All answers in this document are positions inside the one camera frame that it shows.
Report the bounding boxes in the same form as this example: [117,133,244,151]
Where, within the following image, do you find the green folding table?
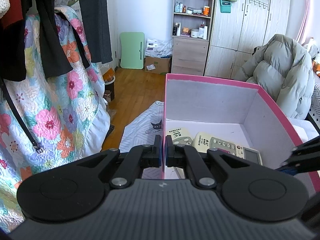
[120,32,145,70]

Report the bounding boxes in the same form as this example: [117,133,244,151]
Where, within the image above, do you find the white remote control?
[192,132,263,165]

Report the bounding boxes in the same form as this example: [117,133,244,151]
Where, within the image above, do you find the cream remote control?
[166,127,194,147]

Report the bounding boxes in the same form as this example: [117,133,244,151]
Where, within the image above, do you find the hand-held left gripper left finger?
[75,135,162,189]

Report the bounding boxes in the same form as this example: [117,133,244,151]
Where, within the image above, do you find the teal hanging pouch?
[219,0,232,13]

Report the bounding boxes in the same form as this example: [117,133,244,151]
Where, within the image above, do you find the wooden shelf unit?
[171,0,216,77]

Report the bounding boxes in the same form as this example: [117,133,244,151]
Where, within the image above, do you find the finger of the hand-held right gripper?
[279,137,320,174]

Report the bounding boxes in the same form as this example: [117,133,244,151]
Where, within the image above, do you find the black hanging garment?
[0,0,90,82]

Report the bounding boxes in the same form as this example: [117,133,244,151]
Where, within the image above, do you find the red hanging garment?
[0,0,32,29]

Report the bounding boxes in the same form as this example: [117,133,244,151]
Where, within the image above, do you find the small cardboard box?
[144,56,172,74]

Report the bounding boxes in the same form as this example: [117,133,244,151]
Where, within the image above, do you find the dark grey hanging garment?
[75,0,113,64]

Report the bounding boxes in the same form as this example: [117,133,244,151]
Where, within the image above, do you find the white and blue packages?
[146,38,173,58]

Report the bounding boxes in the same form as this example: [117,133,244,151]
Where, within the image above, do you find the black trash bin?
[103,67,116,101]

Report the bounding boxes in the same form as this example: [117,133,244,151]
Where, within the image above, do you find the black and white patterned tablecloth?
[307,84,320,123]

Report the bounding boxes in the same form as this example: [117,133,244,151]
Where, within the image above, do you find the light wooden wardrobe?
[204,0,292,79]

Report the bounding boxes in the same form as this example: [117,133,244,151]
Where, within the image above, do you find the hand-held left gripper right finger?
[165,135,253,189]

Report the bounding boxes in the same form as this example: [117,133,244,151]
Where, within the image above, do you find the pink curtain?
[296,0,313,45]

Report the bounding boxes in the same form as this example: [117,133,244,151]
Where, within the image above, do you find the grey puffer jacket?
[235,34,315,120]

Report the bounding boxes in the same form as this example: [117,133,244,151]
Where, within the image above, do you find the black hook rack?
[249,0,272,9]

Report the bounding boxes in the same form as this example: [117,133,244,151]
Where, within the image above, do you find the black belt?
[0,77,44,154]

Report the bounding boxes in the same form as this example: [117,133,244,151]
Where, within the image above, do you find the pink cardboard box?
[162,73,317,180]

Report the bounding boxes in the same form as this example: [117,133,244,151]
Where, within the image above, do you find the floral quilt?
[0,5,112,233]

